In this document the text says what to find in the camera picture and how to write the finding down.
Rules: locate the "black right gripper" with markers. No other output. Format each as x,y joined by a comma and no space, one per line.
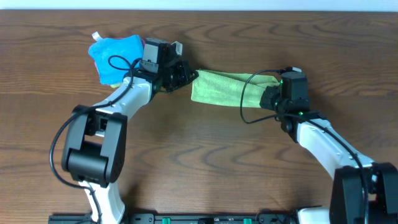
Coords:
265,102

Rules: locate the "white cloth label tag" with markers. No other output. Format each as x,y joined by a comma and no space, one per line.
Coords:
96,36

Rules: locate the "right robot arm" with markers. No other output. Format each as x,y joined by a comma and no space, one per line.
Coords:
363,191

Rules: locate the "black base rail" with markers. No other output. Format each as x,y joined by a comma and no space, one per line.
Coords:
150,218

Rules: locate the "light green microfiber cloth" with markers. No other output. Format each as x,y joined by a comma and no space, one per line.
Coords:
230,89

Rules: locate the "folded blue microfiber cloth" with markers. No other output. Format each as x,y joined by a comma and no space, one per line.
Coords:
121,65

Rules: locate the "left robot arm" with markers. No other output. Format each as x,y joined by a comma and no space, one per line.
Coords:
95,144

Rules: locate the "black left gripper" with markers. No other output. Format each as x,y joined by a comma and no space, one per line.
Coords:
179,74

